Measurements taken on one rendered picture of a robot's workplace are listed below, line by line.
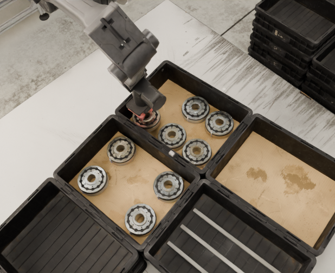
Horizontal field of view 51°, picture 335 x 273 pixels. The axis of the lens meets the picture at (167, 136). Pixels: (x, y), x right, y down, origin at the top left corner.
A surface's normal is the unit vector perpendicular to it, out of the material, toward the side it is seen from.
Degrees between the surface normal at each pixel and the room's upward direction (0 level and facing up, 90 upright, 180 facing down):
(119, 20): 55
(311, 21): 0
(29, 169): 0
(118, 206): 0
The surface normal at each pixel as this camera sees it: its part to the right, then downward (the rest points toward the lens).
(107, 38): 0.39, 0.33
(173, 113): -0.08, -0.47
